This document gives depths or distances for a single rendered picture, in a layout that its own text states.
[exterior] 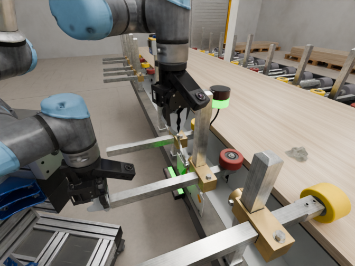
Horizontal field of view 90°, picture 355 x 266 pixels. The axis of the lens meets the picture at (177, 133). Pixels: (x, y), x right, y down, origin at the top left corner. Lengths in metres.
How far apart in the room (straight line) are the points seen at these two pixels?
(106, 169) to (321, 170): 0.64
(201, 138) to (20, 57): 0.60
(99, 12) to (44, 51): 8.05
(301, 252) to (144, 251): 0.98
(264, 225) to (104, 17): 0.46
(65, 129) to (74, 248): 1.02
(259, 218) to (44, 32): 8.18
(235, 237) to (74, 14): 0.45
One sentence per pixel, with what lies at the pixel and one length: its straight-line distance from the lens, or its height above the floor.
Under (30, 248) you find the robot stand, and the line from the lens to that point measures 1.46.
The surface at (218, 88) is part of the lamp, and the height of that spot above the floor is 1.14.
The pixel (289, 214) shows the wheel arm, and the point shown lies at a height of 0.96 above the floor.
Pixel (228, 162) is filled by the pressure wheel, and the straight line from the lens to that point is 0.62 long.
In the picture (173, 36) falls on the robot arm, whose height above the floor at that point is 1.27.
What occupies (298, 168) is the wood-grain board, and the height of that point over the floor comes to 0.90.
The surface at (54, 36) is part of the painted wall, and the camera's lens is 8.23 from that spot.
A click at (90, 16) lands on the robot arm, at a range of 0.32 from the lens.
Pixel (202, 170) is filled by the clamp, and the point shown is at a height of 0.87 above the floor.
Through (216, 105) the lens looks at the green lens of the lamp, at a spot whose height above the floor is 1.10.
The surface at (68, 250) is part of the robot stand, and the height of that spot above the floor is 0.21.
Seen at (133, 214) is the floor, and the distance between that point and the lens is 1.58.
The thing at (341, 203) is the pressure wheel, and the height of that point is 0.97.
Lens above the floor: 1.31
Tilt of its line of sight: 34 degrees down
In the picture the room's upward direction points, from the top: straight up
